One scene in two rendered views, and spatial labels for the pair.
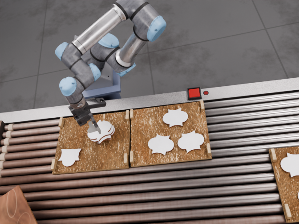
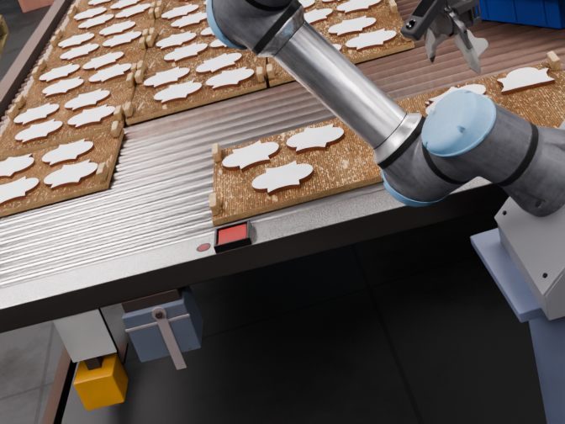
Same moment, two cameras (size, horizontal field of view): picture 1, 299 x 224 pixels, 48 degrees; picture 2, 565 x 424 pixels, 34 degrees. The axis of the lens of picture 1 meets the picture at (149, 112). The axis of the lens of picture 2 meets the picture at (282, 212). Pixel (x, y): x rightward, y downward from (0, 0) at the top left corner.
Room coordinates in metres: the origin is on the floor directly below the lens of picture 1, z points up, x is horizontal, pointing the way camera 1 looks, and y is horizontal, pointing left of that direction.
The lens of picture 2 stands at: (2.80, -0.37, 1.81)
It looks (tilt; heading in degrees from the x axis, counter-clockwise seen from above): 28 degrees down; 173
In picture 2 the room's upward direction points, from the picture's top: 17 degrees counter-clockwise
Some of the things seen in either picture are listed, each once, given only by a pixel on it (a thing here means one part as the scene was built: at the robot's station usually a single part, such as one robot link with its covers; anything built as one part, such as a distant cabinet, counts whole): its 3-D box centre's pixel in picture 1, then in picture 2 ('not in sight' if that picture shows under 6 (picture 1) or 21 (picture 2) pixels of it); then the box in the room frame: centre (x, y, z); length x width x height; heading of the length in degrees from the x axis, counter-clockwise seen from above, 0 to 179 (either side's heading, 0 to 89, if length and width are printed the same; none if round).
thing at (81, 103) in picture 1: (77, 101); not in sight; (1.03, 0.31, 1.28); 0.08 x 0.08 x 0.05
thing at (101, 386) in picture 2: not in sight; (88, 353); (1.06, -0.65, 0.74); 0.09 x 0.08 x 0.24; 77
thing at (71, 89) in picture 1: (71, 90); not in sight; (1.03, 0.30, 1.36); 0.09 x 0.08 x 0.11; 122
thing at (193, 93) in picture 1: (194, 93); (233, 236); (1.14, -0.27, 0.92); 0.06 x 0.06 x 0.01; 77
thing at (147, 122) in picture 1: (168, 132); (301, 162); (0.93, -0.06, 0.93); 0.41 x 0.35 x 0.02; 78
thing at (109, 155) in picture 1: (93, 141); (483, 113); (1.02, 0.34, 0.93); 0.41 x 0.35 x 0.02; 76
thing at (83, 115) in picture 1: (81, 111); (451, 2); (1.03, 0.31, 1.20); 0.09 x 0.08 x 0.12; 107
